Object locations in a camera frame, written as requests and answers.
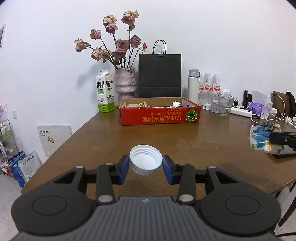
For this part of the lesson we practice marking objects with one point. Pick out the blue yellow snack packet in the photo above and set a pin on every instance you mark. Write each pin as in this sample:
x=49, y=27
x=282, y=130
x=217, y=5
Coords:
x=259, y=138

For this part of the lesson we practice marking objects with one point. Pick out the milk carton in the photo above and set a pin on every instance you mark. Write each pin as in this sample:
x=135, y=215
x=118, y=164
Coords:
x=105, y=92

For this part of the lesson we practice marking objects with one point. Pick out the pink ceramic vase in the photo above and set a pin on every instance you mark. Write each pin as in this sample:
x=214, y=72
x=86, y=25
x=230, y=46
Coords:
x=125, y=83

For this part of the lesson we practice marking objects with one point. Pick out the black paper bag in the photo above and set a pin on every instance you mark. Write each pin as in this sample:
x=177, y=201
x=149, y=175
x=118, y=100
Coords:
x=159, y=73

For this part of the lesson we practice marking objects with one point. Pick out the red cardboard box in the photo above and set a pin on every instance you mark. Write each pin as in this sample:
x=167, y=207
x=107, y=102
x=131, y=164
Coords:
x=155, y=110

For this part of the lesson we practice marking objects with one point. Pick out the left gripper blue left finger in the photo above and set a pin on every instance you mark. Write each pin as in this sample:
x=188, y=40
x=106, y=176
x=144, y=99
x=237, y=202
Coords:
x=110, y=174

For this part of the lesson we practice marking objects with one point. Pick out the water bottle middle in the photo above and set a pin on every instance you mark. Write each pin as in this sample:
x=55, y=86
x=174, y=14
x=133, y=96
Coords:
x=216, y=85

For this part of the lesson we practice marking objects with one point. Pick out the white round camera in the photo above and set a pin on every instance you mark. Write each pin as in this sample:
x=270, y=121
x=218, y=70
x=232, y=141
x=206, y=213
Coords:
x=225, y=92

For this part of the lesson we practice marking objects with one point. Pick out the clear glass cup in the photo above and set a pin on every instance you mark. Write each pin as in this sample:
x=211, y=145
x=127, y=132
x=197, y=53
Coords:
x=225, y=103

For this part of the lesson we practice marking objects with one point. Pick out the dried pink roses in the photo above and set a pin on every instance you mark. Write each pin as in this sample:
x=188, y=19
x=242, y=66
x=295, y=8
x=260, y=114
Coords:
x=117, y=44

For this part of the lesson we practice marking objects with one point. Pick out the white thermos bottle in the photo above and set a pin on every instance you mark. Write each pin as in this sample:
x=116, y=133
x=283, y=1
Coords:
x=193, y=84

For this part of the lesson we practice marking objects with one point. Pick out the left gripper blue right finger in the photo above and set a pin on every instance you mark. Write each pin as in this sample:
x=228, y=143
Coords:
x=182, y=175

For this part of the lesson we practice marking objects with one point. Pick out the white power strip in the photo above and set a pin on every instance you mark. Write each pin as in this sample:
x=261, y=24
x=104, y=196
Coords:
x=241, y=112

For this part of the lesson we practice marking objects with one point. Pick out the water bottle left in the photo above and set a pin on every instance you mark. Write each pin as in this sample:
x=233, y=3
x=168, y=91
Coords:
x=204, y=89

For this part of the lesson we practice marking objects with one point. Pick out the water bottle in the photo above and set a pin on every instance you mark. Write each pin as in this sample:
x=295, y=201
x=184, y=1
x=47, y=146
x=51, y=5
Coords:
x=216, y=85
x=204, y=89

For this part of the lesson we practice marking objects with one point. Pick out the metal storage rack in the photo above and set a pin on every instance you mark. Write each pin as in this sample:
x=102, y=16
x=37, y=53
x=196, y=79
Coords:
x=8, y=145

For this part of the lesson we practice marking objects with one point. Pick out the white bottle cap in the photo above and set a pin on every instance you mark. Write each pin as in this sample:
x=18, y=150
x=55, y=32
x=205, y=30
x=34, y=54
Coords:
x=145, y=159

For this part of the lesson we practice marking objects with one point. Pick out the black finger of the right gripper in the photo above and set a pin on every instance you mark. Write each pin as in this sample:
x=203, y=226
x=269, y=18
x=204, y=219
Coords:
x=283, y=138

